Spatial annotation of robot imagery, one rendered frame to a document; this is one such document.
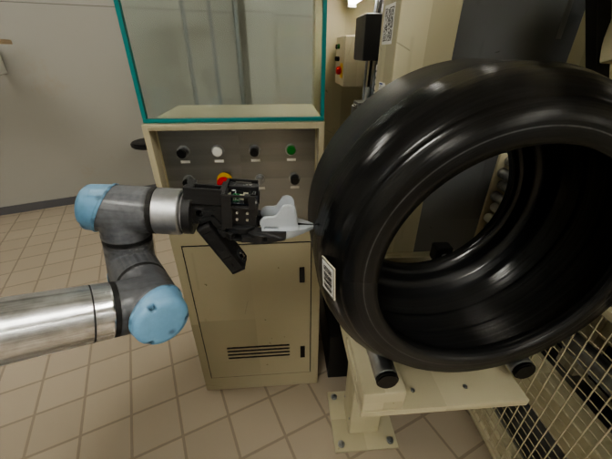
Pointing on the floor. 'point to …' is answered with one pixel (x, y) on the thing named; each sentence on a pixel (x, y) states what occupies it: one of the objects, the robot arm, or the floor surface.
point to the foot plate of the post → (343, 442)
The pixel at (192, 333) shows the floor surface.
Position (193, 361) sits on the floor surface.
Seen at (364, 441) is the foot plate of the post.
